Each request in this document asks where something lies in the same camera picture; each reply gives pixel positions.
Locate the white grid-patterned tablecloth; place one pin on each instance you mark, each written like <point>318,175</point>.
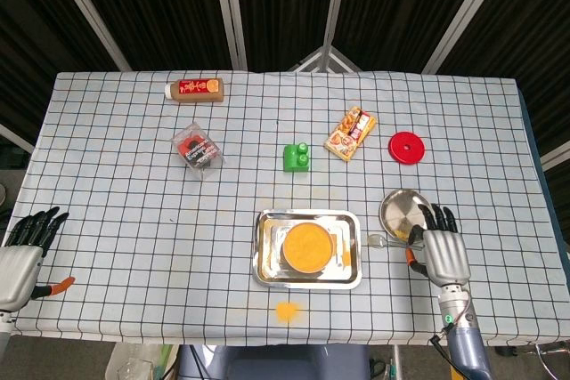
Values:
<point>133,242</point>

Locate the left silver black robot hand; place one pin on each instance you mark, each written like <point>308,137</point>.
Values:
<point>18,271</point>

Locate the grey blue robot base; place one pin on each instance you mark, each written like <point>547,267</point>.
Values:
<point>276,364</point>

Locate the black folding screen white frames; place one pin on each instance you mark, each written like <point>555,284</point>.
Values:
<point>285,6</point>

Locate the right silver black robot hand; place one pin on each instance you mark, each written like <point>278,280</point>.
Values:
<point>445,255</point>

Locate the bowl of yellow powder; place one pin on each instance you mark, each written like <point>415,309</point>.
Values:
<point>308,246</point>

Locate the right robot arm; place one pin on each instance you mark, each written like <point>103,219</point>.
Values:
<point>463,335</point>

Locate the red plastic disc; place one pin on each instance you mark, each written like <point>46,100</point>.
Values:
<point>398,153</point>

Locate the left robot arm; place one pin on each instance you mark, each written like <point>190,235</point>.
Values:
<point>3,331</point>

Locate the yellow snack box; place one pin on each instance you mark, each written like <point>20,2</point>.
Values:
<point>349,135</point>

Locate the clear plastic container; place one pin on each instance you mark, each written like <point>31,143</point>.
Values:
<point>129,364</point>

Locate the green toy building block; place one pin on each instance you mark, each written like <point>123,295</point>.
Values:
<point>291,162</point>

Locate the brown drink bottle red label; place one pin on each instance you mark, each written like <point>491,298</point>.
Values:
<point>196,91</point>

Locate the clear box of capsules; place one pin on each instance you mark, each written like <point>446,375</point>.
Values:
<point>198,151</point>

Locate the spilled yellow powder pile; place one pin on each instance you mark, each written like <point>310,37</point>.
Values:
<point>287,311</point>

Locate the round steel plate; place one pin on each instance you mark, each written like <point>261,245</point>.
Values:
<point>401,211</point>

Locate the small metal spoon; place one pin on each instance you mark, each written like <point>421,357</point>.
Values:
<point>377,241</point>

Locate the rectangular steel tray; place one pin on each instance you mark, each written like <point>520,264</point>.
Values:
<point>267,277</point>

